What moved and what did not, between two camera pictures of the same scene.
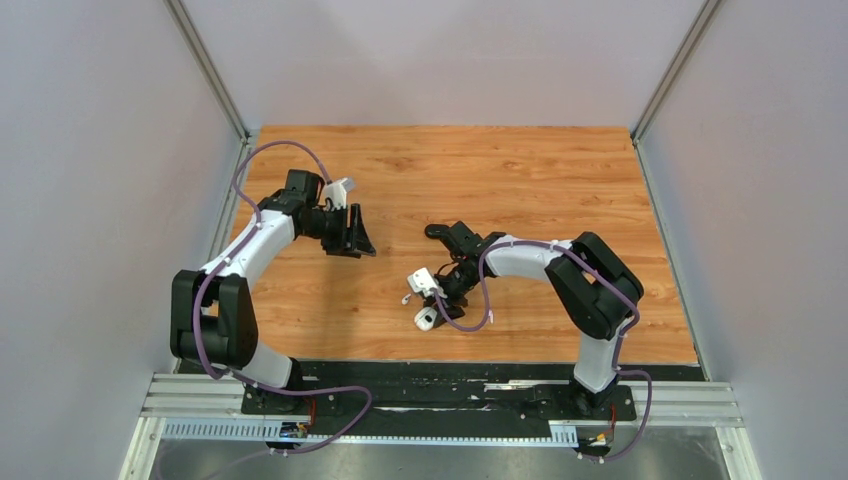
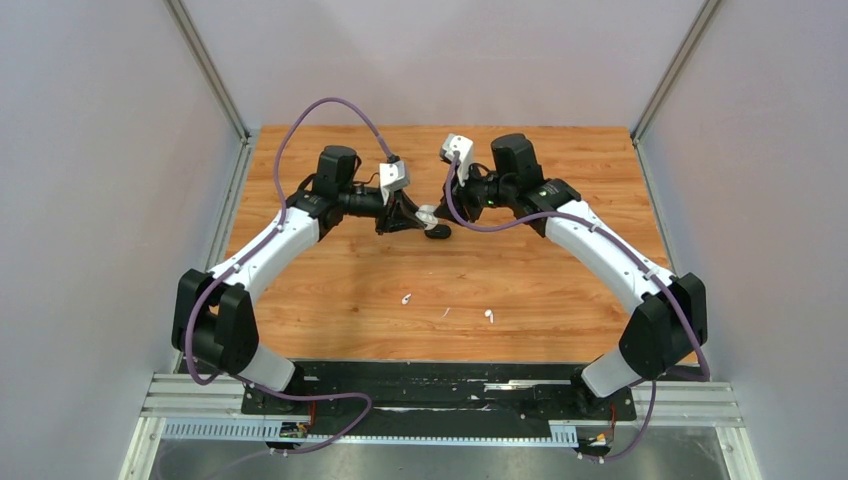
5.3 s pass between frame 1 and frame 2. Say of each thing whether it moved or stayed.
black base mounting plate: stayed
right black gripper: moved
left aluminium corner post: stayed
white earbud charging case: moved
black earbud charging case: stayed
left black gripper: moved
